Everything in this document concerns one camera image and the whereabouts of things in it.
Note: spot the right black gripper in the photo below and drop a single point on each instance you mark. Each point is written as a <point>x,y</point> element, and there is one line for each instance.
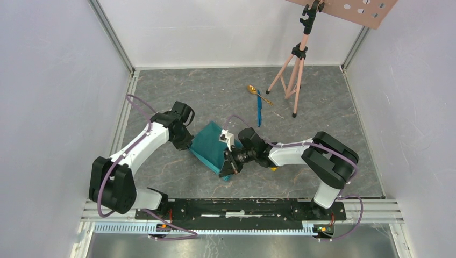
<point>229,166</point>

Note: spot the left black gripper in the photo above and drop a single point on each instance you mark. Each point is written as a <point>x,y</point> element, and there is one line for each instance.
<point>182,145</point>

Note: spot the teal cloth napkin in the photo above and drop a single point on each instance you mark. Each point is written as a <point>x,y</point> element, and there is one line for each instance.
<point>207,147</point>

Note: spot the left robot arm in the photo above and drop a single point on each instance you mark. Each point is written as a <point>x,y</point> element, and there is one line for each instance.
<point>112,185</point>

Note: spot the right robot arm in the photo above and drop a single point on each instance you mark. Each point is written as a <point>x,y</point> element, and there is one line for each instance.
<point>333,162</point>

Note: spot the gold metal spoon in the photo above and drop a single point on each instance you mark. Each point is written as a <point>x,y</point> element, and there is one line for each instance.
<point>254,91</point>

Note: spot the pink tripod stand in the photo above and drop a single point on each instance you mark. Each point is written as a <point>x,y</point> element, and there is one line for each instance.
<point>299,53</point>

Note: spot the pink perforated board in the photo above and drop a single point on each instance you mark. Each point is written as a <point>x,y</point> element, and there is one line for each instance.
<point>365,13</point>

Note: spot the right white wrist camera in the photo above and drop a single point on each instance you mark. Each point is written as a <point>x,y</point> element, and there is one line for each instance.
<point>227,138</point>

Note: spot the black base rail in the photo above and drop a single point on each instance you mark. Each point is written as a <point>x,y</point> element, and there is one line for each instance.
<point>182,219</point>

